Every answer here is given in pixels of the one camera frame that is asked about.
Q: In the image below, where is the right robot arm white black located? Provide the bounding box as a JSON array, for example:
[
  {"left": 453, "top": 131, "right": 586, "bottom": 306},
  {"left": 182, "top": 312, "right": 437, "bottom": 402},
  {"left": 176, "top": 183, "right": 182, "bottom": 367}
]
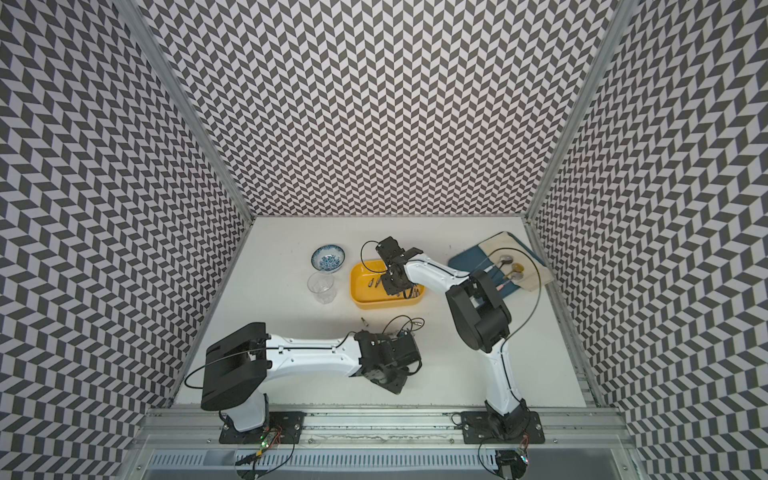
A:
[{"left": 375, "top": 236, "right": 532, "bottom": 440}]

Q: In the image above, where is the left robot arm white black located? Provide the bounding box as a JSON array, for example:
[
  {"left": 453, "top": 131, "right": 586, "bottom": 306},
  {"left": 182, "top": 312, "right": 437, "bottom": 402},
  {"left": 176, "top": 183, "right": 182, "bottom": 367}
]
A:
[{"left": 200, "top": 322, "right": 423, "bottom": 433}]

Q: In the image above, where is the yellow plastic storage box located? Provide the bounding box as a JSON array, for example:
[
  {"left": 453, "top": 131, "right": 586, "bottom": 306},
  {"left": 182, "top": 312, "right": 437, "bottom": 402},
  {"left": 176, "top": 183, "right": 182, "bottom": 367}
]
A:
[{"left": 349, "top": 260, "right": 426, "bottom": 310}]

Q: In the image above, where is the blue white patterned bowl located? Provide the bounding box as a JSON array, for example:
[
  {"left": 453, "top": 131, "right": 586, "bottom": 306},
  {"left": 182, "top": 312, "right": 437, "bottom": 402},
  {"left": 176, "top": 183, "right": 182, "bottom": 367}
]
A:
[{"left": 310, "top": 244, "right": 346, "bottom": 273}]

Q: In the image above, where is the clear plastic cup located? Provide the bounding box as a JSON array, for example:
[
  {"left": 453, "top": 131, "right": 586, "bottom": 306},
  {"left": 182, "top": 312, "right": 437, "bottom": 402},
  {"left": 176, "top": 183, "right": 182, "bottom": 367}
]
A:
[{"left": 307, "top": 272, "right": 336, "bottom": 304}]

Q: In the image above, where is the teal blue tray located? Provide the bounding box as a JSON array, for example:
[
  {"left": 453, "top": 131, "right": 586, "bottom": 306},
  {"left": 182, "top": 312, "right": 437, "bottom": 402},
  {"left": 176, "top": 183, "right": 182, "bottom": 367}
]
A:
[{"left": 448, "top": 237, "right": 543, "bottom": 274}]

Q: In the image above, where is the white spoon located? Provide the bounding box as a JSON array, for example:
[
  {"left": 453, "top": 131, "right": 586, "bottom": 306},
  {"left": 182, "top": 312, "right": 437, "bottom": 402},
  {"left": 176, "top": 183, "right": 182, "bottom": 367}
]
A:
[{"left": 494, "top": 255, "right": 514, "bottom": 269}]

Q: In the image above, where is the beige cloth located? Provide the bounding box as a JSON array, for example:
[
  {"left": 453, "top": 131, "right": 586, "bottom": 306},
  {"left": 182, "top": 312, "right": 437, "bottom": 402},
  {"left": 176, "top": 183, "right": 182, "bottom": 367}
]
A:
[{"left": 478, "top": 232, "right": 554, "bottom": 292}]

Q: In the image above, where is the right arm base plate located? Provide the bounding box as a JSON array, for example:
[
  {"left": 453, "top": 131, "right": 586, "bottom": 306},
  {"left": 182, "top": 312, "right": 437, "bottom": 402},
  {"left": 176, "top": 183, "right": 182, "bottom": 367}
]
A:
[{"left": 458, "top": 411, "right": 546, "bottom": 445}]

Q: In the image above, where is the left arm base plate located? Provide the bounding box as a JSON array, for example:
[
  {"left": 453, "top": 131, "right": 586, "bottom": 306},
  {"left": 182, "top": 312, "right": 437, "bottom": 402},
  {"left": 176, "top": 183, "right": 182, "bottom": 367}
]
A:
[{"left": 219, "top": 411, "right": 306, "bottom": 446}]

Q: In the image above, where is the pink handled spoon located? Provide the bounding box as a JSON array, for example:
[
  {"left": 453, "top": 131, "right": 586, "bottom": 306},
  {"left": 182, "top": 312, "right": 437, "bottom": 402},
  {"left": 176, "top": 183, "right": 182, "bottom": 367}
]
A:
[{"left": 496, "top": 271, "right": 524, "bottom": 296}]

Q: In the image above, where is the aluminium front rail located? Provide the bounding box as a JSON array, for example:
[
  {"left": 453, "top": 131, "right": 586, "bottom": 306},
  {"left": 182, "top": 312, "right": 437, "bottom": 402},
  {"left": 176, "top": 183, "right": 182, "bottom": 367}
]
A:
[{"left": 128, "top": 406, "right": 637, "bottom": 451}]

